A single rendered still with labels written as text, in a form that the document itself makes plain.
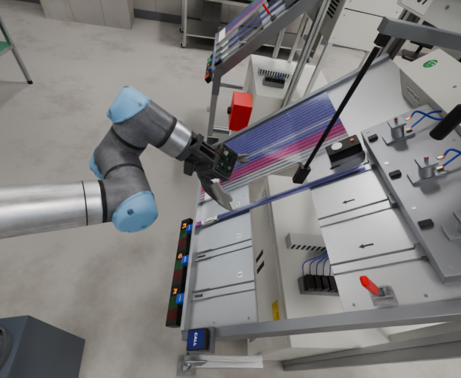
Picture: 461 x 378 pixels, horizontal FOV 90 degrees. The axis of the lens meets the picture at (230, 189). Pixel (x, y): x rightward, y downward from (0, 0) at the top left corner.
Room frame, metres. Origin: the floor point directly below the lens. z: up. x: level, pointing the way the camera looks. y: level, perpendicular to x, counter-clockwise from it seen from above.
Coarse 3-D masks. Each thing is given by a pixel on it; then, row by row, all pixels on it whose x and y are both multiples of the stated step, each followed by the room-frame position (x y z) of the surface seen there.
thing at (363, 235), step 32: (384, 64) 0.83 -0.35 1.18; (352, 96) 0.74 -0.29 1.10; (384, 96) 0.69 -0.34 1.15; (352, 128) 0.61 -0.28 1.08; (320, 160) 0.52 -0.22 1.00; (352, 160) 0.49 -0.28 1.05; (320, 192) 0.42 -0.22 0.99; (352, 192) 0.40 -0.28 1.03; (384, 192) 0.39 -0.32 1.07; (320, 224) 0.33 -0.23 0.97; (352, 224) 0.32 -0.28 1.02; (384, 224) 0.31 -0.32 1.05; (352, 256) 0.25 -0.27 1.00; (384, 256) 0.25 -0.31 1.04; (416, 256) 0.24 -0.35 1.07; (352, 288) 0.19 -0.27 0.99; (416, 288) 0.19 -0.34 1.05; (448, 288) 0.19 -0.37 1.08
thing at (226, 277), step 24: (240, 192) 0.49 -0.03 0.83; (240, 216) 0.40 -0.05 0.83; (216, 240) 0.33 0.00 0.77; (240, 240) 0.32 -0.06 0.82; (216, 264) 0.26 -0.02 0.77; (240, 264) 0.25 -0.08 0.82; (216, 288) 0.19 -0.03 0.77; (240, 288) 0.19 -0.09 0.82; (192, 312) 0.14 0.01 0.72; (216, 312) 0.14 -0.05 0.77; (240, 312) 0.14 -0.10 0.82
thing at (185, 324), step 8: (200, 184) 0.55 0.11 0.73; (200, 192) 0.52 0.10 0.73; (200, 208) 0.45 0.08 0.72; (200, 216) 0.43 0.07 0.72; (192, 232) 0.35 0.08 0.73; (192, 240) 0.33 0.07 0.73; (192, 248) 0.30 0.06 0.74; (192, 256) 0.28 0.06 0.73; (192, 264) 0.25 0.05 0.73; (192, 272) 0.23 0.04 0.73; (192, 280) 0.21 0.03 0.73; (192, 288) 0.19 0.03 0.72; (184, 296) 0.17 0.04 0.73; (192, 296) 0.17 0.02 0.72; (184, 304) 0.15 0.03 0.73; (184, 312) 0.13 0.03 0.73; (184, 320) 0.11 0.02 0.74; (184, 328) 0.10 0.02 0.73
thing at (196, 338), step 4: (192, 332) 0.08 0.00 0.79; (196, 332) 0.09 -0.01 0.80; (200, 332) 0.09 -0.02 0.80; (188, 336) 0.08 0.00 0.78; (192, 336) 0.08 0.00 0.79; (196, 336) 0.08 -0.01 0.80; (200, 336) 0.08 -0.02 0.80; (188, 340) 0.07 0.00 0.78; (192, 340) 0.07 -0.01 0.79; (196, 340) 0.07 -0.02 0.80; (200, 340) 0.07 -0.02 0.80; (188, 344) 0.06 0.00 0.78; (192, 344) 0.06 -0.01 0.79; (196, 344) 0.06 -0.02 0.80; (200, 344) 0.07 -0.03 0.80; (188, 348) 0.06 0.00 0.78; (192, 348) 0.06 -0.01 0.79; (196, 348) 0.06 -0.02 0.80
